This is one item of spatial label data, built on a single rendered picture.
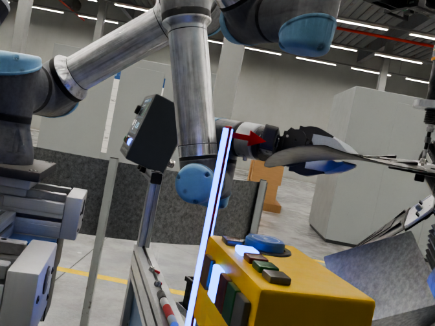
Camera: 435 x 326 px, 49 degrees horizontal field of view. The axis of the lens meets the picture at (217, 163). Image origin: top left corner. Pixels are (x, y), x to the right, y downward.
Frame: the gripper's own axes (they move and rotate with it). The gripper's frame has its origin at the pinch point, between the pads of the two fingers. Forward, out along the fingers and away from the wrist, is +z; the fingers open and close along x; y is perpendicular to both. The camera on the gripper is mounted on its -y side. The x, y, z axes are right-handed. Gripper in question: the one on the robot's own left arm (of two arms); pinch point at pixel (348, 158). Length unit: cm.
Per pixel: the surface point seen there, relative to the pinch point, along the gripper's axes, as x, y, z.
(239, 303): 18, -49, 15
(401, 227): 9.3, 10.0, 8.7
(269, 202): 29, 695, -418
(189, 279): 30.5, -2.6, -25.2
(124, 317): 50, 10, -52
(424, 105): -11.0, -0.5, 10.4
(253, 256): 14.9, -44.8, 12.6
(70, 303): 107, 116, -198
